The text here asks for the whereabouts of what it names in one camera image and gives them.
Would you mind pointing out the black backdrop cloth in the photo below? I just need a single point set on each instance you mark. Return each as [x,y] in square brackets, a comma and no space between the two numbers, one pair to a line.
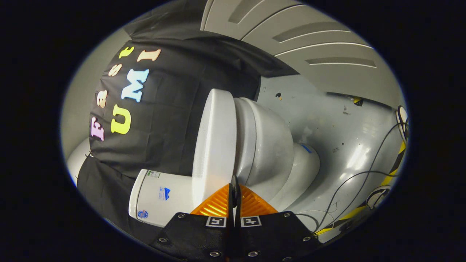
[171,94]

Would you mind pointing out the white toilet lid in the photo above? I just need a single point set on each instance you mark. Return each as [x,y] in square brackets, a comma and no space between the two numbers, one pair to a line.
[214,145]

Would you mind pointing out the yellow black hazard tape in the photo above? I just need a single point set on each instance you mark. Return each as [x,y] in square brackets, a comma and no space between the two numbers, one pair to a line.
[391,174]

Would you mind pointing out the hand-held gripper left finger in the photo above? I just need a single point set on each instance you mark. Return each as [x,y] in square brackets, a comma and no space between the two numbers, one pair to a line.
[204,236]

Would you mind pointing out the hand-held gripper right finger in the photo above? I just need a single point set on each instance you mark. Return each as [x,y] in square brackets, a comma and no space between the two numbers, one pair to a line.
[269,236]

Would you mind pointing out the white ceramic toilet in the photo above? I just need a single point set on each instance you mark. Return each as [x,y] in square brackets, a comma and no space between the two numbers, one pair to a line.
[273,145]

